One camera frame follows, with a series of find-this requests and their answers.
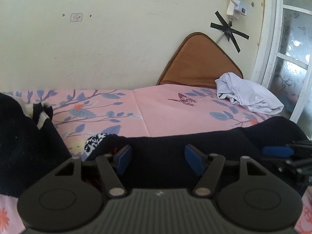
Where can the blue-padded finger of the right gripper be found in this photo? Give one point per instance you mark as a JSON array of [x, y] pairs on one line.
[[277, 151]]

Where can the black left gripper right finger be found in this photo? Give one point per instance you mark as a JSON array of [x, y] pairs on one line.
[[207, 167]]

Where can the black tape cross lower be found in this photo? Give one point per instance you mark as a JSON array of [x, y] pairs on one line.
[[228, 31]]

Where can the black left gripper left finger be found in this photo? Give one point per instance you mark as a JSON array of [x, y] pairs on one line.
[[110, 170]]

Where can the white framed glass door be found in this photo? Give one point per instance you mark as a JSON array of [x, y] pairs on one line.
[[283, 62]]

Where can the white crumpled garment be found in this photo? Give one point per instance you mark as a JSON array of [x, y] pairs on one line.
[[252, 96]]

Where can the black red horse-pattern sweater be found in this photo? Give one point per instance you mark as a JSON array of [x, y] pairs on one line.
[[179, 161]]

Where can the pink floral bed sheet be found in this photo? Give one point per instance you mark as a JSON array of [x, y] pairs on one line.
[[72, 199]]

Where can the white plug adapter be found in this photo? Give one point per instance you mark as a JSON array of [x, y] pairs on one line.
[[235, 10]]

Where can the brown perforated cushion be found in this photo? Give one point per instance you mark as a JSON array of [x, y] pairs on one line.
[[198, 62]]

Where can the black clothes pile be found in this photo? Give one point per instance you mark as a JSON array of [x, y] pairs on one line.
[[31, 147]]

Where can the small wall sticker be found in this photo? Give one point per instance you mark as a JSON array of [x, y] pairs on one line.
[[76, 17]]

